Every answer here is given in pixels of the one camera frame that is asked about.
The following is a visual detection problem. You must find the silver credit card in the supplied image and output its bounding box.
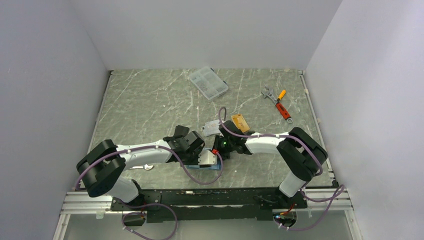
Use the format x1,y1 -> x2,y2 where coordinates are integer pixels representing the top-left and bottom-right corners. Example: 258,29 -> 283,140
201,119 -> 221,137

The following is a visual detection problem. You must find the orange credit card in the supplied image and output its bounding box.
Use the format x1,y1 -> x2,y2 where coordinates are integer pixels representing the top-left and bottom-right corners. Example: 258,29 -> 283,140
231,114 -> 250,133

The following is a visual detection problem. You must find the blue card holder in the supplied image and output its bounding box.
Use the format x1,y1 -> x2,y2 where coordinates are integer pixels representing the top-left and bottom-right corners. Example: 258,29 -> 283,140
185,160 -> 222,171

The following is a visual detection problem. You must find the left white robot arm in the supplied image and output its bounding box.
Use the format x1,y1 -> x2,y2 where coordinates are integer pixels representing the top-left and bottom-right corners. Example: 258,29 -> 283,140
76,125 -> 205,210

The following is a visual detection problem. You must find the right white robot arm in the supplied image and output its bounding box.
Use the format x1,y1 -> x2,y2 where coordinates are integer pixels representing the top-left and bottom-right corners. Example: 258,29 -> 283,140
212,120 -> 328,208

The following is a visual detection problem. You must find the silver open-end wrench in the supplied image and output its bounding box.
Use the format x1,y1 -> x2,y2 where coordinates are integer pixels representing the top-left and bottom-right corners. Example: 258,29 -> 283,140
130,164 -> 154,171

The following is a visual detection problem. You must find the clear plastic organizer box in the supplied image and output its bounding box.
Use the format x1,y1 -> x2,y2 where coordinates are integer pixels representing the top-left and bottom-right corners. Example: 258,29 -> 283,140
188,66 -> 229,101

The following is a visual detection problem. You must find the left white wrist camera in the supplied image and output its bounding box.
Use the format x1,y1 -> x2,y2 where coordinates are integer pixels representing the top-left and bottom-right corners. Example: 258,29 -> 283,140
198,149 -> 218,167

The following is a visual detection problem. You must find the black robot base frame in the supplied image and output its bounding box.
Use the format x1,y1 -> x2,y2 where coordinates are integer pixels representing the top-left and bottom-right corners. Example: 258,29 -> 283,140
110,187 -> 308,223

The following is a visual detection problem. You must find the red handled adjustable wrench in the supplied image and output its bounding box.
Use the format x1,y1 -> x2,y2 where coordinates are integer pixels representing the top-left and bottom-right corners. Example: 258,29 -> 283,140
261,85 -> 294,124

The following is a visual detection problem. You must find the orange handled screwdriver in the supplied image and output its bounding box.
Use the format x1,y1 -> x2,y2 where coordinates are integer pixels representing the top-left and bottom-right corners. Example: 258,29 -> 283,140
276,89 -> 286,103

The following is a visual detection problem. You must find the aluminium rail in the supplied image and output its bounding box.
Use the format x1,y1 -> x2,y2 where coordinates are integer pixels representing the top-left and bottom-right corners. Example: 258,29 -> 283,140
60,191 -> 113,216

